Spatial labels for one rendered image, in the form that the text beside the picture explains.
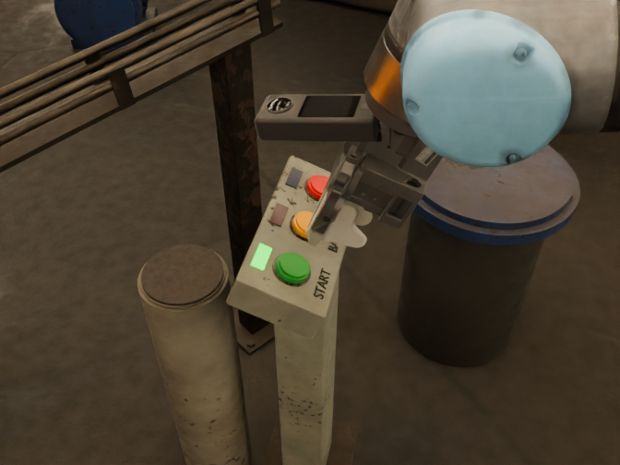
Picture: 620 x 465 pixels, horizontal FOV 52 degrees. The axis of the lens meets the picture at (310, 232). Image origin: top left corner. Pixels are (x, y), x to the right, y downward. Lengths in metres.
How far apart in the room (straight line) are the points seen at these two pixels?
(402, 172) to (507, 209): 0.55
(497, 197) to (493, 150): 0.76
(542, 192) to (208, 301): 0.63
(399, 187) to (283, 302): 0.21
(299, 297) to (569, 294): 1.01
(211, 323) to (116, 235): 0.90
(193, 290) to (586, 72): 0.59
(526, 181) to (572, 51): 0.83
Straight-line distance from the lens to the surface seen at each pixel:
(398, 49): 0.52
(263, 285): 0.72
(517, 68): 0.36
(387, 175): 0.58
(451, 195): 1.13
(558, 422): 1.41
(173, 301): 0.83
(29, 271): 1.71
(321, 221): 0.62
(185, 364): 0.92
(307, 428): 1.07
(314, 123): 0.58
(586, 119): 0.40
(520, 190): 1.18
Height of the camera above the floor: 1.14
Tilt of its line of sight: 43 degrees down
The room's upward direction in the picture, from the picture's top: straight up
